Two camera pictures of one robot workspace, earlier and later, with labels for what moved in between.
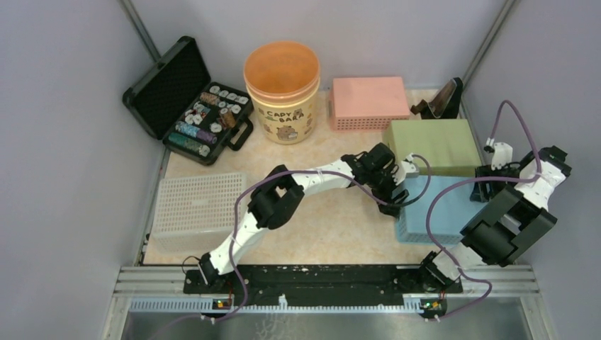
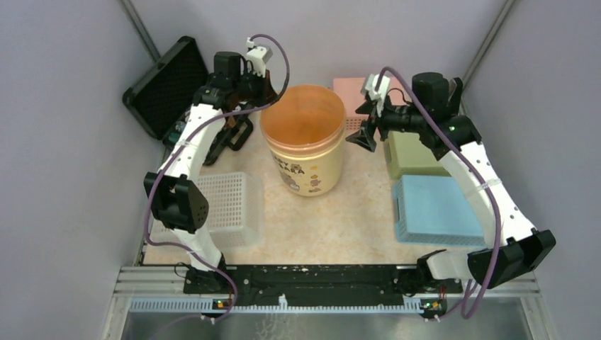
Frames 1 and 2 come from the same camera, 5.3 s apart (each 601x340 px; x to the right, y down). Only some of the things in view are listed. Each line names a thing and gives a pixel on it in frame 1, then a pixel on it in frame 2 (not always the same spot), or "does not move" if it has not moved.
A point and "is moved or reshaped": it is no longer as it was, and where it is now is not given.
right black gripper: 480,193 → 364,137
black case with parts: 176,101 does not move
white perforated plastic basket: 195,214 does not move
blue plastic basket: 450,213 does not move
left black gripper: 392,210 → 266,91
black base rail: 326,286 does not move
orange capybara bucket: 282,78 is moved or reshaped
